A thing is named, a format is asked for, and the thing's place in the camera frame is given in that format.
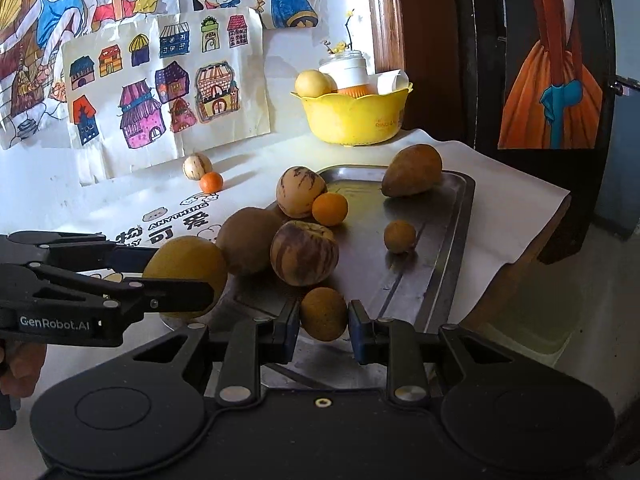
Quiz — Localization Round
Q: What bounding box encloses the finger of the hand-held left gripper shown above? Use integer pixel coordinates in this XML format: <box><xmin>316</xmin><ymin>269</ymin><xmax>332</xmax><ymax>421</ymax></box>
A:
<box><xmin>27</xmin><ymin>261</ymin><xmax>218</xmax><ymax>319</ymax></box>
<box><xmin>7</xmin><ymin>231</ymin><xmax>163</xmax><ymax>267</ymax></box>

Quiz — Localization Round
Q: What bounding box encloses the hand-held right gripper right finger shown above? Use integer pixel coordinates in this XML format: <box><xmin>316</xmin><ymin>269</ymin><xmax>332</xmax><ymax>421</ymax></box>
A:
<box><xmin>348</xmin><ymin>300</ymin><xmax>519</xmax><ymax>406</ymax></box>

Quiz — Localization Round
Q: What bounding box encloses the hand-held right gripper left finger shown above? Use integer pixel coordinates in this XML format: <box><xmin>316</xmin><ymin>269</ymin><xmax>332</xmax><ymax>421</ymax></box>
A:
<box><xmin>132</xmin><ymin>300</ymin><xmax>301</xmax><ymax>406</ymax></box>

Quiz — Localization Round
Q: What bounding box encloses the small brown round fruit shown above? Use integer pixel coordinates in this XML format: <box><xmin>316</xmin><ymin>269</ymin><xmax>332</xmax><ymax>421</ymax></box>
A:
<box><xmin>383</xmin><ymin>220</ymin><xmax>417</xmax><ymax>254</ymax></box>
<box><xmin>300</xmin><ymin>287</ymin><xmax>349</xmax><ymax>341</ymax></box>

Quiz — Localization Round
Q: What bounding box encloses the yellow green pear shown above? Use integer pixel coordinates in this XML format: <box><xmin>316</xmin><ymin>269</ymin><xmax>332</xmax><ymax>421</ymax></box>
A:
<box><xmin>141</xmin><ymin>236</ymin><xmax>228</xmax><ymax>320</ymax></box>

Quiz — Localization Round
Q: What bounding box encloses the metal tray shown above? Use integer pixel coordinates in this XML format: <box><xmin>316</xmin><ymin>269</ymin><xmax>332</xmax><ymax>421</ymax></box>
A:
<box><xmin>165</xmin><ymin>164</ymin><xmax>476</xmax><ymax>391</ymax></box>

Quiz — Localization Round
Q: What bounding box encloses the brown kiwi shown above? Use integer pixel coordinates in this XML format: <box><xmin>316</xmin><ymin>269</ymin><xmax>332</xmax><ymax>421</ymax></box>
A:
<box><xmin>216</xmin><ymin>207</ymin><xmax>286</xmax><ymax>276</ymax></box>

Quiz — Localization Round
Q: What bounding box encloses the person's left hand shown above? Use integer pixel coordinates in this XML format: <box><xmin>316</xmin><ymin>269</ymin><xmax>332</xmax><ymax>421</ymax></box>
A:
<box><xmin>0</xmin><ymin>344</ymin><xmax>49</xmax><ymax>399</ymax></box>

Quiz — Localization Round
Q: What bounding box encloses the striped pepino melon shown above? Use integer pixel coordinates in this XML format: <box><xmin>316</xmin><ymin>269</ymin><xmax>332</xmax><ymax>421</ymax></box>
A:
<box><xmin>276</xmin><ymin>166</ymin><xmax>328</xmax><ymax>219</ymax></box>
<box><xmin>270</xmin><ymin>220</ymin><xmax>340</xmax><ymax>287</ymax></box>
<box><xmin>182</xmin><ymin>153</ymin><xmax>213</xmax><ymax>181</ymax></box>

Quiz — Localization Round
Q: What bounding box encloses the house drawing paper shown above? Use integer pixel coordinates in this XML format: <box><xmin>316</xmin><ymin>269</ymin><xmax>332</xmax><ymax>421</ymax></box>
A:
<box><xmin>61</xmin><ymin>7</ymin><xmax>272</xmax><ymax>186</ymax></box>

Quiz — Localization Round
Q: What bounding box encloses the pale plastic container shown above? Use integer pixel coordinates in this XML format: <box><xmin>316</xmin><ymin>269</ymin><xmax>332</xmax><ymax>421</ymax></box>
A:
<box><xmin>470</xmin><ymin>280</ymin><xmax>572</xmax><ymax>367</ymax></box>

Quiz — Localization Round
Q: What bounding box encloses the brown pear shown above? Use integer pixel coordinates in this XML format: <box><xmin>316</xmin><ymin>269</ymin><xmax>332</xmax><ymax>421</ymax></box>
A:
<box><xmin>381</xmin><ymin>144</ymin><xmax>444</xmax><ymax>198</ymax></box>

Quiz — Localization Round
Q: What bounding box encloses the yellow plastic bowl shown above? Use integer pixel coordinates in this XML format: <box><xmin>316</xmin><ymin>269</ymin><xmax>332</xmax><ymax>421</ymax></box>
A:
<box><xmin>291</xmin><ymin>81</ymin><xmax>414</xmax><ymax>146</ymax></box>

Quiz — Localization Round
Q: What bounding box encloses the colourful child drawing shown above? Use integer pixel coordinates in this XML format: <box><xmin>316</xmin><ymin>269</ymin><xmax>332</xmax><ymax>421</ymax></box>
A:
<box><xmin>0</xmin><ymin>0</ymin><xmax>182</xmax><ymax>151</ymax></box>

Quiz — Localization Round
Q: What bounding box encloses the rolled white paper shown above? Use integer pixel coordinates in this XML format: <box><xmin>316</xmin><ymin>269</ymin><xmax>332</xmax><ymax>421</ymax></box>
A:
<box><xmin>367</xmin><ymin>69</ymin><xmax>410</xmax><ymax>96</ymax></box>

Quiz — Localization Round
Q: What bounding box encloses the white jar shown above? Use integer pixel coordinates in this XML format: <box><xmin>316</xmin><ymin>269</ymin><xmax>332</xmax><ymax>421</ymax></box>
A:
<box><xmin>318</xmin><ymin>51</ymin><xmax>371</xmax><ymax>92</ymax></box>

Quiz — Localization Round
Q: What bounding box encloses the yellow flower sprig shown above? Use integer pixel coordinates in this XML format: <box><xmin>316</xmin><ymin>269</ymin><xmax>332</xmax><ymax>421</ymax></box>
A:
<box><xmin>322</xmin><ymin>9</ymin><xmax>358</xmax><ymax>56</ymax></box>

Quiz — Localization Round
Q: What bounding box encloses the dark door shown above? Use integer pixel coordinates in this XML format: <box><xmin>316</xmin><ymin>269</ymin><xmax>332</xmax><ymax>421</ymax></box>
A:
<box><xmin>452</xmin><ymin>0</ymin><xmax>622</xmax><ymax>266</ymax></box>

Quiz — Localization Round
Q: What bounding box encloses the orange dress painting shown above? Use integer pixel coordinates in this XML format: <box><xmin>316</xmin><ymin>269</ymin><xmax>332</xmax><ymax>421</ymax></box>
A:
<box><xmin>497</xmin><ymin>0</ymin><xmax>606</xmax><ymax>151</ymax></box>

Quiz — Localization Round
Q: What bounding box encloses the metal door latch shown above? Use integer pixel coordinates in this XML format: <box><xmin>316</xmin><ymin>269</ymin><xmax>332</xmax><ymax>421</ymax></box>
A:
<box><xmin>607</xmin><ymin>75</ymin><xmax>640</xmax><ymax>94</ymax></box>

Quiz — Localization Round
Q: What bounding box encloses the wooden frame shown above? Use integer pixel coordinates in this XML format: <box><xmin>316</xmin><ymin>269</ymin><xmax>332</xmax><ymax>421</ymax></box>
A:
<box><xmin>365</xmin><ymin>0</ymin><xmax>406</xmax><ymax>77</ymax></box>

